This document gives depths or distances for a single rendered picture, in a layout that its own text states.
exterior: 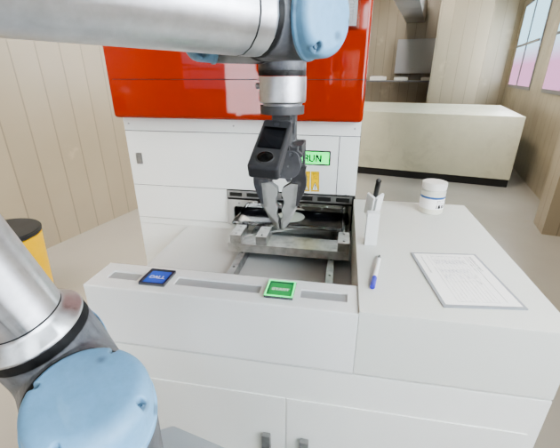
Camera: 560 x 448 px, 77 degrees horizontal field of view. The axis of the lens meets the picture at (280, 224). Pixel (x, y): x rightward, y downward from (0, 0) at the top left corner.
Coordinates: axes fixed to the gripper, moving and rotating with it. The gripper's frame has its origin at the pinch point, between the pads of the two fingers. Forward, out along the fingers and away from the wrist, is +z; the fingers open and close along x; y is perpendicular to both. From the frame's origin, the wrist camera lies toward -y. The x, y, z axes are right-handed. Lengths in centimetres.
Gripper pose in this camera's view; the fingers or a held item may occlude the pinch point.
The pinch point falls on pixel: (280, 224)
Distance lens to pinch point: 62.7
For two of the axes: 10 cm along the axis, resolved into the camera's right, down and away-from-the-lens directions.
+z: 0.0, 9.2, 3.9
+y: 1.8, -3.8, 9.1
